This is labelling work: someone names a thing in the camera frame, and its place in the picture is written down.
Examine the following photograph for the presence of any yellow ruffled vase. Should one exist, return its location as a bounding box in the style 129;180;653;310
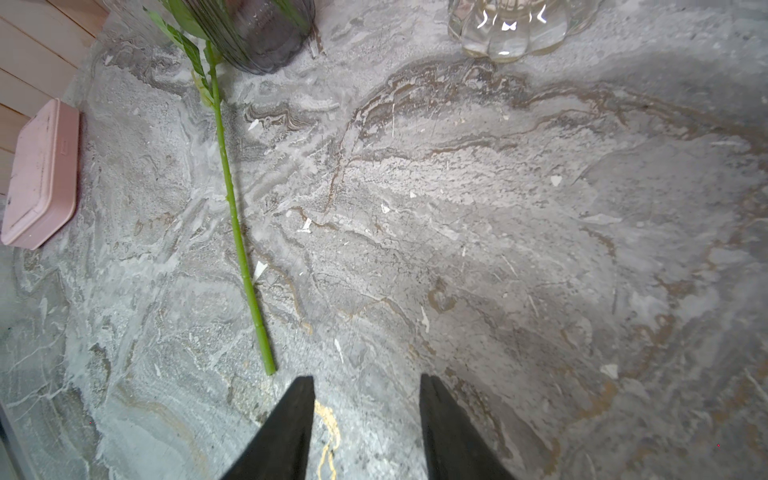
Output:
447;0;601;63

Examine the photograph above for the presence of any purple glass vase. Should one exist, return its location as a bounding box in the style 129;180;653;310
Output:
181;0;316;75

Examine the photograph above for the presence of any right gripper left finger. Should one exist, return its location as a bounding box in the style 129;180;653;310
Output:
221;376;315;480

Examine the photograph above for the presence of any pink case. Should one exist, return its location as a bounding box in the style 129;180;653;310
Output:
1;99;80;249

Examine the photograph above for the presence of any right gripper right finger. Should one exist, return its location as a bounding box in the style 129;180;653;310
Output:
419;373;514;480

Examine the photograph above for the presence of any pink rose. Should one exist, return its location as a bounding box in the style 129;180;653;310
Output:
144;1;277;376

